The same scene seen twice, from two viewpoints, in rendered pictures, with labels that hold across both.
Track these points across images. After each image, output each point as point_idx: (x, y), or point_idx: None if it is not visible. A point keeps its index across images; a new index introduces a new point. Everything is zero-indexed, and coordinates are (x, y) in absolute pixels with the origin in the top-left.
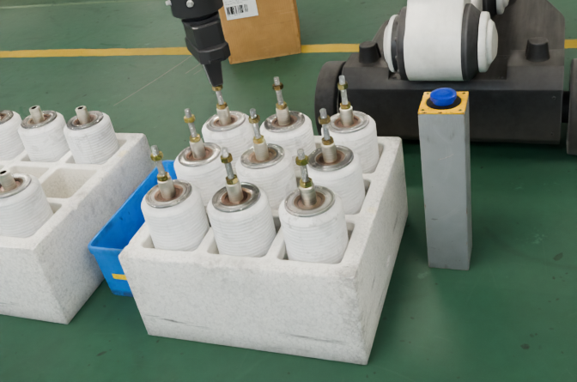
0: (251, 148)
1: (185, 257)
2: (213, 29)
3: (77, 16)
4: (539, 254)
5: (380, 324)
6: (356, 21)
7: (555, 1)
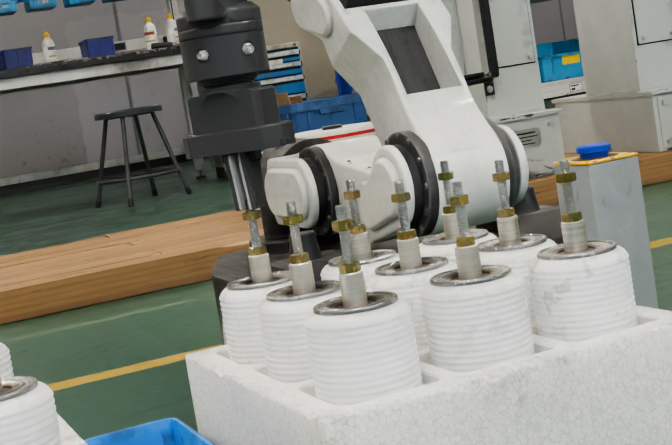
0: (378, 268)
1: (444, 383)
2: (272, 96)
3: None
4: None
5: None
6: (52, 362)
7: None
